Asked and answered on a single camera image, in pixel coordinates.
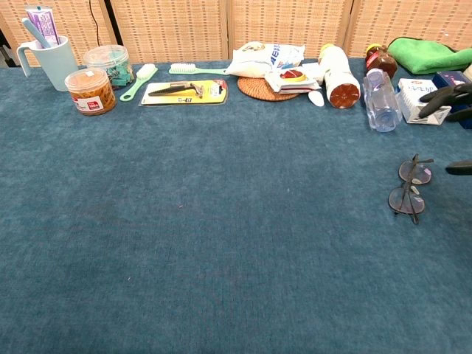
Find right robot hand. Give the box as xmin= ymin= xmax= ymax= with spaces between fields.
xmin=418 ymin=83 xmax=472 ymax=176

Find black eyeglasses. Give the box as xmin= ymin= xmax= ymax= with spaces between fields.
xmin=388 ymin=153 xmax=435 ymax=225

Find dark blue box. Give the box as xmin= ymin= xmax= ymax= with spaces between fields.
xmin=431 ymin=70 xmax=472 ymax=130

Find white milk carton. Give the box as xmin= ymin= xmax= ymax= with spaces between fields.
xmin=396 ymin=77 xmax=452 ymax=126

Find green microfibre cloth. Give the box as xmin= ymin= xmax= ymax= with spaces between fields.
xmin=387 ymin=36 xmax=472 ymax=75

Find clear plastic water bottle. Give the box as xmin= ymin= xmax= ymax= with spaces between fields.
xmin=362 ymin=68 xmax=403 ymax=133

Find brown syrup bottle yellow cap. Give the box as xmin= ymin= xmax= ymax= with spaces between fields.
xmin=365 ymin=43 xmax=398 ymax=79

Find white tea bottle yellow cap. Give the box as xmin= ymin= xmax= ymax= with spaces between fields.
xmin=318 ymin=43 xmax=361 ymax=109

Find small wrapped cake packet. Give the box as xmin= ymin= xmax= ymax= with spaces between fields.
xmin=264 ymin=68 xmax=322 ymax=94

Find white snack bag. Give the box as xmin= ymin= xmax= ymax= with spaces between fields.
xmin=224 ymin=41 xmax=307 ymax=79

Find round woven coaster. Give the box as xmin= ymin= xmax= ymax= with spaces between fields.
xmin=237 ymin=75 xmax=302 ymax=102

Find yellow razor blister pack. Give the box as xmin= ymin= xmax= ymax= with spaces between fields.
xmin=139 ymin=79 xmax=229 ymax=108

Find bamboo folding screen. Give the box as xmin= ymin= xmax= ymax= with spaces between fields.
xmin=0 ymin=0 xmax=472 ymax=68

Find blue carpet table cover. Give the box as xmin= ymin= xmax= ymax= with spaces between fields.
xmin=0 ymin=57 xmax=472 ymax=354

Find clear jar of binder clips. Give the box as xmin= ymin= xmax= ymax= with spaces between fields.
xmin=83 ymin=44 xmax=136 ymax=91

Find black tripod stand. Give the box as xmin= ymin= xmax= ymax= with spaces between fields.
xmin=103 ymin=0 xmax=121 ymax=44

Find clear jar of rubber bands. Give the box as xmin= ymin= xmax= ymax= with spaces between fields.
xmin=64 ymin=67 xmax=117 ymax=117

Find light blue mug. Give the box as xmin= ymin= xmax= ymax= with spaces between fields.
xmin=15 ymin=35 xmax=80 ymax=92

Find purple toothpaste tube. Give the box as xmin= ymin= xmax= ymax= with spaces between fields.
xmin=24 ymin=6 xmax=61 ymax=47

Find light blue toothbrush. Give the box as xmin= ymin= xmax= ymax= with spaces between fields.
xmin=21 ymin=17 xmax=52 ymax=50

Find mint brush with straight handle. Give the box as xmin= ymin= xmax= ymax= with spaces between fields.
xmin=168 ymin=62 xmax=232 ymax=77

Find mint brush with loop handle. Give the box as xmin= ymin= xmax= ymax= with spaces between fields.
xmin=119 ymin=63 xmax=159 ymax=103

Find thin black hanging cable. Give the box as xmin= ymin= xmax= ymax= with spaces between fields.
xmin=90 ymin=7 xmax=101 ymax=47

